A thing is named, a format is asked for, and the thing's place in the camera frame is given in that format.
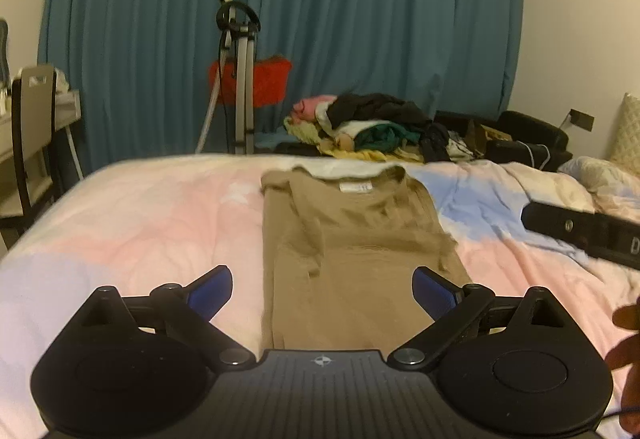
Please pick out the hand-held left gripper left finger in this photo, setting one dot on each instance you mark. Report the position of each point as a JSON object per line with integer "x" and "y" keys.
{"x": 212, "y": 293}

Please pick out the red cloth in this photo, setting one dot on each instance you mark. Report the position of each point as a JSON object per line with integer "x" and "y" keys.
{"x": 270, "y": 79}

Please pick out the white crumpled pillow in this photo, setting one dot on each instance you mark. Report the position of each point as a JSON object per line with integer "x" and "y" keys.
{"x": 590, "y": 171}

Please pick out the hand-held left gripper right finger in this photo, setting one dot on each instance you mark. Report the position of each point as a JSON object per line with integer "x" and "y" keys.
{"x": 432, "y": 293}

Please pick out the garment steamer stand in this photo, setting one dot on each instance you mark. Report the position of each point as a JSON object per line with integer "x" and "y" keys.
{"x": 246, "y": 84}

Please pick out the cardboard box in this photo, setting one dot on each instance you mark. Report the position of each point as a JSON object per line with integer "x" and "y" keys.
{"x": 495, "y": 135}

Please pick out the black wall socket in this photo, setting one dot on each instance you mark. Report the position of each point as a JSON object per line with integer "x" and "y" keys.
{"x": 582, "y": 120}

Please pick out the wavy framed mirror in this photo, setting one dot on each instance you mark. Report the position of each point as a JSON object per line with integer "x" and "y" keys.
{"x": 4, "y": 49}

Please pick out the patterned beige cushion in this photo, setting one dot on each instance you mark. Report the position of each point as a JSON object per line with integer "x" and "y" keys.
{"x": 627, "y": 134}

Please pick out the white crumpled bag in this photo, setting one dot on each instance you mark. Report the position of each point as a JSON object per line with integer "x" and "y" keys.
{"x": 61, "y": 81}

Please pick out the pastel tie-dye duvet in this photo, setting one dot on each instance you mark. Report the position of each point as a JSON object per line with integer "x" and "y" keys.
{"x": 125, "y": 219}

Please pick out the tan printed t-shirt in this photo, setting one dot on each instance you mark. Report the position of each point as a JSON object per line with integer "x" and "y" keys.
{"x": 350, "y": 244}

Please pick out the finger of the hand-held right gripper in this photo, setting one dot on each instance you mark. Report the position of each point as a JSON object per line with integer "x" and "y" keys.
{"x": 550, "y": 221}

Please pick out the person's right hand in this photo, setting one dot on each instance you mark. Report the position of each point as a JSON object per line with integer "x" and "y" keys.
{"x": 625, "y": 359}

